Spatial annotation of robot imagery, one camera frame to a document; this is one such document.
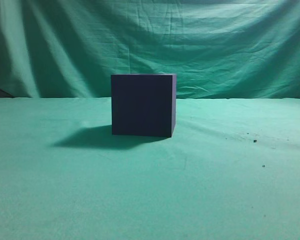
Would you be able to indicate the green cloth backdrop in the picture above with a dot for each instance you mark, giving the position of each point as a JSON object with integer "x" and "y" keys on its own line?
{"x": 231, "y": 170}

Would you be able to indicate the dark blue cube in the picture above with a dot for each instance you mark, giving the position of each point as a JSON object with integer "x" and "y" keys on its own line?
{"x": 143, "y": 104}

